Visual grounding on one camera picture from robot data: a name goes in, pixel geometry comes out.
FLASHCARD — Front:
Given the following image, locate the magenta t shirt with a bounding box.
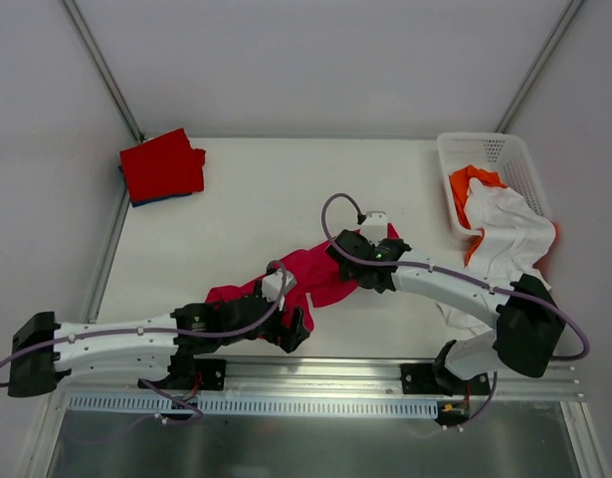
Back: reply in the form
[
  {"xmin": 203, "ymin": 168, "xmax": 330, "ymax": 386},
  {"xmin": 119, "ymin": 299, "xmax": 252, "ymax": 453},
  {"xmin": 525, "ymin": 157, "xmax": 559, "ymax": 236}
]
[{"xmin": 205, "ymin": 223, "xmax": 401, "ymax": 334}]

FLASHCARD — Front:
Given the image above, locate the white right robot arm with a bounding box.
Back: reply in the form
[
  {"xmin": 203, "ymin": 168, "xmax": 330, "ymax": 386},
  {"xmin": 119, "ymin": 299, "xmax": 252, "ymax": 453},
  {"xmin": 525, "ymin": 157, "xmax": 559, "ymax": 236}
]
[{"xmin": 325, "ymin": 230, "xmax": 565, "ymax": 395}]

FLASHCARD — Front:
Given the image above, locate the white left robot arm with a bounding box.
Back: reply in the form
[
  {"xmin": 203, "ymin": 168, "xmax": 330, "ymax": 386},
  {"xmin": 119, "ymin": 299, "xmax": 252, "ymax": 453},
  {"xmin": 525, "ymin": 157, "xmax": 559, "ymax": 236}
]
[{"xmin": 6, "ymin": 294, "xmax": 310, "ymax": 398}]

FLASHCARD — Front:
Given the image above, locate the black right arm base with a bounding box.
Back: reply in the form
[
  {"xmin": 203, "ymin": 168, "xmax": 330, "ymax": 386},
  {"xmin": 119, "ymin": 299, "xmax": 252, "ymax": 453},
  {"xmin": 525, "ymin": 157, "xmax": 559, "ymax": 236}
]
[{"xmin": 399, "ymin": 362, "xmax": 491, "ymax": 396}]

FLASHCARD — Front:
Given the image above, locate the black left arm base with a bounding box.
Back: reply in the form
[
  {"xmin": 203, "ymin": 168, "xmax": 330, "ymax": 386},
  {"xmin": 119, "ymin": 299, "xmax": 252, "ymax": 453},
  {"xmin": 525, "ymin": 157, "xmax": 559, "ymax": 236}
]
[{"xmin": 149, "ymin": 355, "xmax": 227, "ymax": 392}]

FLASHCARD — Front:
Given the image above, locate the orange t shirt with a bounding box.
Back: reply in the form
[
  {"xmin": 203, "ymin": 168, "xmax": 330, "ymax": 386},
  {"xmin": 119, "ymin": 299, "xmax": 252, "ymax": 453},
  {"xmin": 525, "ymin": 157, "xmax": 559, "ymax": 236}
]
[{"xmin": 448, "ymin": 165, "xmax": 509, "ymax": 262}]

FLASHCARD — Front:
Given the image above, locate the white t shirt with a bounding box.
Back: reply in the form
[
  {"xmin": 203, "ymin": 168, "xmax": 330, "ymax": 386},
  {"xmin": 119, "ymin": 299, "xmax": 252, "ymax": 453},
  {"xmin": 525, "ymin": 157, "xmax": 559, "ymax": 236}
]
[{"xmin": 435, "ymin": 177, "xmax": 557, "ymax": 340}]

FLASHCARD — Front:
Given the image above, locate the folded red t shirt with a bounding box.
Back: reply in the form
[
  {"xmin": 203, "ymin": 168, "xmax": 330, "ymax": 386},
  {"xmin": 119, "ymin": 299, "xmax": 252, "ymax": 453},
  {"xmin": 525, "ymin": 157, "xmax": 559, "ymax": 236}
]
[{"xmin": 119, "ymin": 128, "xmax": 206, "ymax": 200}]

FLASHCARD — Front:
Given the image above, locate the white perforated plastic basket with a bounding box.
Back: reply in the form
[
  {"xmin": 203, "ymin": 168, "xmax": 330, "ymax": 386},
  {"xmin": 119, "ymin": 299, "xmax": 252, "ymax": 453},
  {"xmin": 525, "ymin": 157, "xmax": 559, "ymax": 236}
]
[{"xmin": 436, "ymin": 132, "xmax": 553, "ymax": 241}]

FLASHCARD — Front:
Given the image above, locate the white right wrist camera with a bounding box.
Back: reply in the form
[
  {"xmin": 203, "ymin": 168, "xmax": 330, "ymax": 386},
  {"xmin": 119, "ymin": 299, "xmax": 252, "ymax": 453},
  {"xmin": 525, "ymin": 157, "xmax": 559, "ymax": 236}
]
[{"xmin": 359, "ymin": 211, "xmax": 388, "ymax": 245}]

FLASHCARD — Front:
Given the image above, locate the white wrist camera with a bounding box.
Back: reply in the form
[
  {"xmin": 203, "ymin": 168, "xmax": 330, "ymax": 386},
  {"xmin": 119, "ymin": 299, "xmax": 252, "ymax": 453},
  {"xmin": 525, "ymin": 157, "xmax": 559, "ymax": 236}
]
[
  {"xmin": 359, "ymin": 211, "xmax": 388, "ymax": 245},
  {"xmin": 261, "ymin": 271, "xmax": 297, "ymax": 302}
]

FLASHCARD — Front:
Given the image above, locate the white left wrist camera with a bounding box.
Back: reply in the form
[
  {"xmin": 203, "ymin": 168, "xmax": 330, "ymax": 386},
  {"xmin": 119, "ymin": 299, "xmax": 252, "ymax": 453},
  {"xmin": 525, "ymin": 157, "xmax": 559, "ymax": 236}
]
[{"xmin": 261, "ymin": 271, "xmax": 297, "ymax": 302}]

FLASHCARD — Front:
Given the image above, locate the white slotted cable duct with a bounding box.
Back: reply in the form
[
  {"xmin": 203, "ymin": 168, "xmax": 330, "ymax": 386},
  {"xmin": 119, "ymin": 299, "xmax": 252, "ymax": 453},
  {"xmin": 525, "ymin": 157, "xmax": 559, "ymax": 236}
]
[{"xmin": 67, "ymin": 393, "xmax": 439, "ymax": 420}]

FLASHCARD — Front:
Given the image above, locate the aluminium mounting rail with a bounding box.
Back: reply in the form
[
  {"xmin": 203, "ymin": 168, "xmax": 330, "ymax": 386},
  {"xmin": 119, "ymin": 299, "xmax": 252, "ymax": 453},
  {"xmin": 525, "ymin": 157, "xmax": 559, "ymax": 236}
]
[{"xmin": 223, "ymin": 356, "xmax": 586, "ymax": 402}]

